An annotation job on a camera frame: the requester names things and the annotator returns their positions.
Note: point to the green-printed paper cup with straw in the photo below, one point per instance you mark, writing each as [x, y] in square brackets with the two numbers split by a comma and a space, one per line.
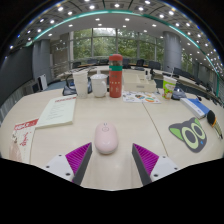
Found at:
[169, 87]

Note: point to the white paper cup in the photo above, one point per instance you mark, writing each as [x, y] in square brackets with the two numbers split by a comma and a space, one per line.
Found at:
[81, 85]

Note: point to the pink computer mouse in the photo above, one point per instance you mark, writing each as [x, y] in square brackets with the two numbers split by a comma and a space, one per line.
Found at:
[106, 138]

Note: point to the blue and white book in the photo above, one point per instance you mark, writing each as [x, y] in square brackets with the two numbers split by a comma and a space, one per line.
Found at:
[196, 107]

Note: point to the red drink bottle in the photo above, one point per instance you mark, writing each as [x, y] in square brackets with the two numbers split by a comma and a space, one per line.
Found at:
[115, 80]

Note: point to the cat-shaped mouse pad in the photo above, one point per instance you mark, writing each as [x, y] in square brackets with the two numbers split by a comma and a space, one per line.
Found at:
[188, 135]

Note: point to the long curved conference desk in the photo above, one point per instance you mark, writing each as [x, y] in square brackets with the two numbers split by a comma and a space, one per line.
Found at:
[103, 69]

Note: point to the black conference microphone console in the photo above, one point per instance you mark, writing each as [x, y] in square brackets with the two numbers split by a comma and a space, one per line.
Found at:
[69, 90]
[180, 95]

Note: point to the white lidded mug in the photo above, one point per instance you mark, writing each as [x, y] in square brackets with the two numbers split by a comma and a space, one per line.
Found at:
[99, 86]

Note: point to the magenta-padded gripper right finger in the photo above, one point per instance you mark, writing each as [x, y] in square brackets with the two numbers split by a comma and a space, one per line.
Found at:
[146, 160]

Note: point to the black handheld microphone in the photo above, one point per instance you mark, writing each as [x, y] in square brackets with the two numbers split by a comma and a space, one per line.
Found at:
[211, 118]

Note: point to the dark office chairs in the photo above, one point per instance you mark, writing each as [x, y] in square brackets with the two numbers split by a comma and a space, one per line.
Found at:
[154, 64]

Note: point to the cream booklet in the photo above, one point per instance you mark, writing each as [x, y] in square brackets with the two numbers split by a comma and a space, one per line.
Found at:
[56, 111]

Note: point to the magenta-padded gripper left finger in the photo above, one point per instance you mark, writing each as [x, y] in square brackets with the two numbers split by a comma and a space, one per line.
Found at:
[78, 159]

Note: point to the ceiling lights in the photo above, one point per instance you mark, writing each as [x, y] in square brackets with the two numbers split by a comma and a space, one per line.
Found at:
[116, 5]

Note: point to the colourful sticker sheet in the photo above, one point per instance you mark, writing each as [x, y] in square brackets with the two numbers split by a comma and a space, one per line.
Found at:
[140, 97]

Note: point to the red and white magazine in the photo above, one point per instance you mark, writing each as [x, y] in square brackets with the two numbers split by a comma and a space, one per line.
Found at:
[23, 140]

